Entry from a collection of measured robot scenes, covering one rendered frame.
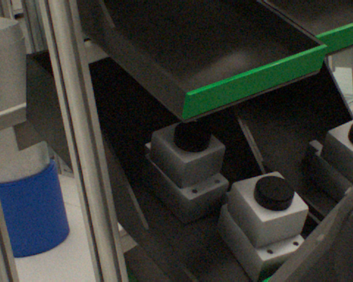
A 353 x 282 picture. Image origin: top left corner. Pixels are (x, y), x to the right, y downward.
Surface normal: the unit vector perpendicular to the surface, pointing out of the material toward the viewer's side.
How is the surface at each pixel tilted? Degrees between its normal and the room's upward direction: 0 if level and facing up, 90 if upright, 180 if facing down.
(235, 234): 85
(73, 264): 0
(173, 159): 90
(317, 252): 63
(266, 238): 114
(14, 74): 90
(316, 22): 25
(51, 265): 0
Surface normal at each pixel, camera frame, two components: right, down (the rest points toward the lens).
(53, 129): -0.79, 0.31
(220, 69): 0.13, -0.76
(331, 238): -0.91, -0.09
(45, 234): 0.58, 0.19
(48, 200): 0.77, 0.11
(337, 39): 0.60, 0.56
